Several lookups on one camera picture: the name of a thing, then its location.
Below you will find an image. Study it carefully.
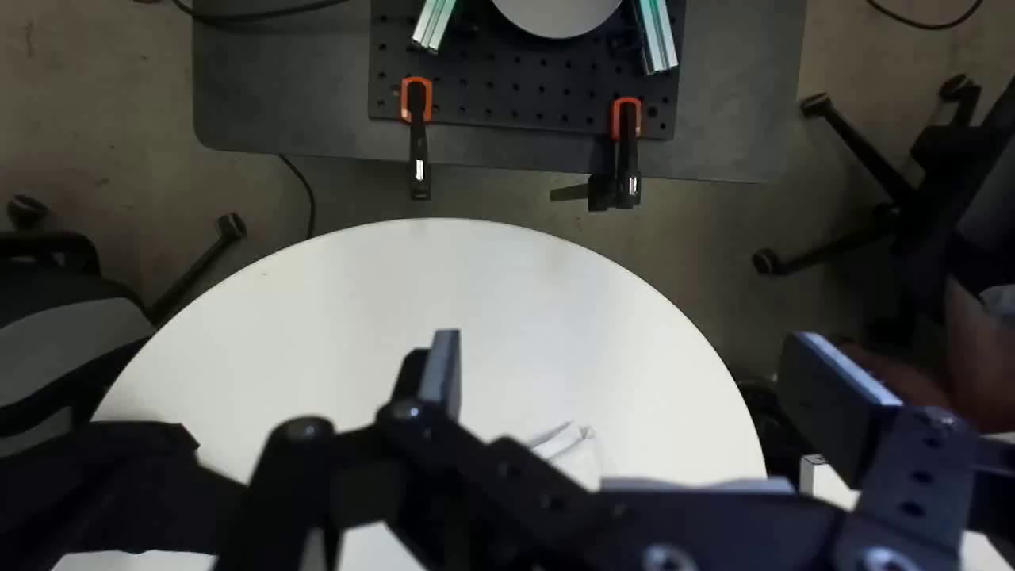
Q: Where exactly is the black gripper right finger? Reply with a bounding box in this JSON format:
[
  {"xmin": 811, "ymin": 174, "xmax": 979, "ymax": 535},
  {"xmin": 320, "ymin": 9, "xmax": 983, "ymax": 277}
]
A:
[{"xmin": 777, "ymin": 331, "xmax": 900, "ymax": 486}]

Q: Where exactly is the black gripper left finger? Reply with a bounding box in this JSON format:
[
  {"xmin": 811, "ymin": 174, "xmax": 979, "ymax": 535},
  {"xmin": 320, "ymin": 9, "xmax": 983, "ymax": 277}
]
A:
[{"xmin": 392, "ymin": 331, "xmax": 458, "ymax": 418}]

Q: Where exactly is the white towel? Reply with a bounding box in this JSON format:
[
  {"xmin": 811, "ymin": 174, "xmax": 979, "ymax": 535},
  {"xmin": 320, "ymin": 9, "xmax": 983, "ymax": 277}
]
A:
[{"xmin": 527, "ymin": 422, "xmax": 599, "ymax": 489}]

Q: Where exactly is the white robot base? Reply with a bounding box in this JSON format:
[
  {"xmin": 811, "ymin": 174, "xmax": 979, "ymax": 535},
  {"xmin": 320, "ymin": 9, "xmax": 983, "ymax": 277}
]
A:
[{"xmin": 490, "ymin": 0, "xmax": 621, "ymax": 42}]

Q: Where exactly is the black office chair base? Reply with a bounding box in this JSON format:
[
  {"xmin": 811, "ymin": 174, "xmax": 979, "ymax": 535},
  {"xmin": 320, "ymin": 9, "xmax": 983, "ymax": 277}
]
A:
[{"xmin": 751, "ymin": 73, "xmax": 1015, "ymax": 339}]

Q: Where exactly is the black perforated mounting board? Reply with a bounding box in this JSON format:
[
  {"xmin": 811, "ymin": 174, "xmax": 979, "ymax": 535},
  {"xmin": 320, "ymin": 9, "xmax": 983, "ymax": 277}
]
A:
[{"xmin": 366, "ymin": 0, "xmax": 678, "ymax": 140}]

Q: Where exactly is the grey robot cart top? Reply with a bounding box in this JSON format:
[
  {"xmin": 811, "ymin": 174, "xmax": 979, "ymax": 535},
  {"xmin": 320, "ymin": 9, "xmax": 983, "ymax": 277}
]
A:
[{"xmin": 194, "ymin": 0, "xmax": 804, "ymax": 183}]

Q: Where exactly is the grey office chair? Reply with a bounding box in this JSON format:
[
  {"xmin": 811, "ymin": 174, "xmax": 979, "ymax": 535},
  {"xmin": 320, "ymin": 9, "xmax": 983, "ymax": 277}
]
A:
[{"xmin": 0, "ymin": 193, "xmax": 248, "ymax": 456}]

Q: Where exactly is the right orange-handled clamp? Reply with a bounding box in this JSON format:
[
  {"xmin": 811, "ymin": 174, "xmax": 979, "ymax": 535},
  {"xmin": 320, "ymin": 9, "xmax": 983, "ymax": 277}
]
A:
[{"xmin": 591, "ymin": 96, "xmax": 639, "ymax": 213}]

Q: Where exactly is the orange-handled clamp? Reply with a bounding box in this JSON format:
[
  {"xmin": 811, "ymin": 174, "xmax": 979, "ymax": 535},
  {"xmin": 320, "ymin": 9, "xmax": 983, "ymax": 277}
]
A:
[
  {"xmin": 591, "ymin": 96, "xmax": 639, "ymax": 213},
  {"xmin": 400, "ymin": 73, "xmax": 431, "ymax": 199}
]

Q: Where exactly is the left orange-handled clamp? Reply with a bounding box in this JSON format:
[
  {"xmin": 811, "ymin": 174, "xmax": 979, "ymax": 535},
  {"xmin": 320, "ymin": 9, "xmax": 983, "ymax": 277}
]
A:
[{"xmin": 400, "ymin": 73, "xmax": 431, "ymax": 199}]

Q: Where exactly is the left aluminium rail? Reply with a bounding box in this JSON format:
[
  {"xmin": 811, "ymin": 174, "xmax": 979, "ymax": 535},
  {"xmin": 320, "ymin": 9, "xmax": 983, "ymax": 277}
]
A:
[{"xmin": 413, "ymin": 0, "xmax": 457, "ymax": 50}]

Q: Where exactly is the aluminium rail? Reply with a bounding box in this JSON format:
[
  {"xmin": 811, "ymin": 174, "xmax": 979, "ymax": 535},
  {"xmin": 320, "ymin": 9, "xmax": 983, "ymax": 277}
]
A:
[
  {"xmin": 633, "ymin": 0, "xmax": 678, "ymax": 77},
  {"xmin": 413, "ymin": 0, "xmax": 457, "ymax": 50}
]

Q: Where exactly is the right aluminium rail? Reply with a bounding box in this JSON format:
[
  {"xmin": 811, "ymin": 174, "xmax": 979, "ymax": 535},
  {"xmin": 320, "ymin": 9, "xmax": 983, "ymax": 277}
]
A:
[{"xmin": 633, "ymin": 0, "xmax": 678, "ymax": 77}]

